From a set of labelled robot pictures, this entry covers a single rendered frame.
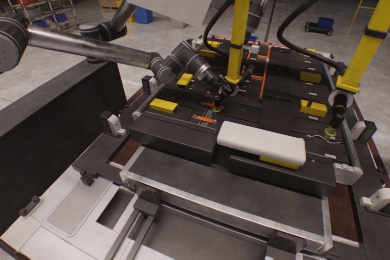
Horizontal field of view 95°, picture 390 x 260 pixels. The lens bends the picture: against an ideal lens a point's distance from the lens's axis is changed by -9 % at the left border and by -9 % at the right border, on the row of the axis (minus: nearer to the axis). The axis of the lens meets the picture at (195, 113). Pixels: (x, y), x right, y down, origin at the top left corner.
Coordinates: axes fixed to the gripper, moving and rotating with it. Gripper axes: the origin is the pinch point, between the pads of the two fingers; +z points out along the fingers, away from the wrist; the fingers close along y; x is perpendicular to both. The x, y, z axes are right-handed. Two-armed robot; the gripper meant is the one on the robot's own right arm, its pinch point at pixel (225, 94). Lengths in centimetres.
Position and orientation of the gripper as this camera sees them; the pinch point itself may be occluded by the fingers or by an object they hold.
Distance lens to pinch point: 112.2
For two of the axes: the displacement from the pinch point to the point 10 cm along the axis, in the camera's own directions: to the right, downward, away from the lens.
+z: 7.0, 7.1, -0.7
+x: -5.9, 5.2, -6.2
